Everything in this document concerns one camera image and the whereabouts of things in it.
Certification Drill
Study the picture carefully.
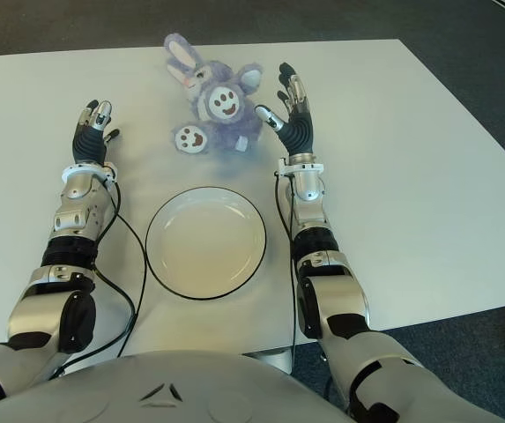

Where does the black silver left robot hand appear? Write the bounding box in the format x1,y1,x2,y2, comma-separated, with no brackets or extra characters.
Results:
71,99,121,167

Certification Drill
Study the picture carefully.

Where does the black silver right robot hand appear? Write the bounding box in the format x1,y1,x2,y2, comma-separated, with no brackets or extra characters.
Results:
255,62,315,156

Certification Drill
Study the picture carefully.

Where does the purple plush bunny doll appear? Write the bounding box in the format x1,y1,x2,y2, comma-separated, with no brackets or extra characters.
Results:
163,33,265,155

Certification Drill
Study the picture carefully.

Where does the white plate with black rim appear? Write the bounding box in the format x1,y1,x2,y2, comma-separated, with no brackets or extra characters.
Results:
145,186,267,301

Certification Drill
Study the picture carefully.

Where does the grey robot torso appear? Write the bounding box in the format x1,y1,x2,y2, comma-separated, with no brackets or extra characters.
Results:
0,350,354,423

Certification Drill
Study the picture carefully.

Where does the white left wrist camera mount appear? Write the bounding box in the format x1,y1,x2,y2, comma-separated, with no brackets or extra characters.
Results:
62,162,117,189

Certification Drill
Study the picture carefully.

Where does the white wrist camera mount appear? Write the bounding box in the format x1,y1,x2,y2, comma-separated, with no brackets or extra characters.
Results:
277,157,324,177
62,162,117,189

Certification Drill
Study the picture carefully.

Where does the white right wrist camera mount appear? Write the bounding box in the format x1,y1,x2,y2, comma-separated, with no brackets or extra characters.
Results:
277,157,324,177

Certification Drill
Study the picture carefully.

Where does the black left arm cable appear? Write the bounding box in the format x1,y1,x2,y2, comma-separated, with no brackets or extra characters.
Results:
53,175,150,380

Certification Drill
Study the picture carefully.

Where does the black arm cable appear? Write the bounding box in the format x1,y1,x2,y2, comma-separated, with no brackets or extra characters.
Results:
272,171,300,375
53,175,150,380

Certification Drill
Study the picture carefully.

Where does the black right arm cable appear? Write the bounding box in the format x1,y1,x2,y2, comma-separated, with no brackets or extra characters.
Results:
272,171,300,375

